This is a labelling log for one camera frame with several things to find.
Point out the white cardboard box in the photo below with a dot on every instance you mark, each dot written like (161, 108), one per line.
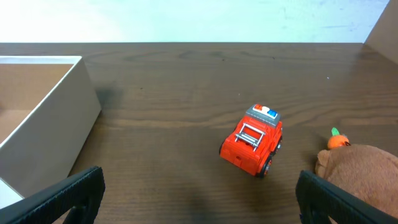
(48, 108)

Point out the red toy fire truck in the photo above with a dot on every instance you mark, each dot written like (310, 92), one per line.
(255, 141)

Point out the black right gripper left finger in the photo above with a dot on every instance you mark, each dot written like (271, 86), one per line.
(79, 196)

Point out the brown plush toy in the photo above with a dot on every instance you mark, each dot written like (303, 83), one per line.
(367, 172)

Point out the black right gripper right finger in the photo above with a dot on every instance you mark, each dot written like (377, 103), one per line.
(322, 202)

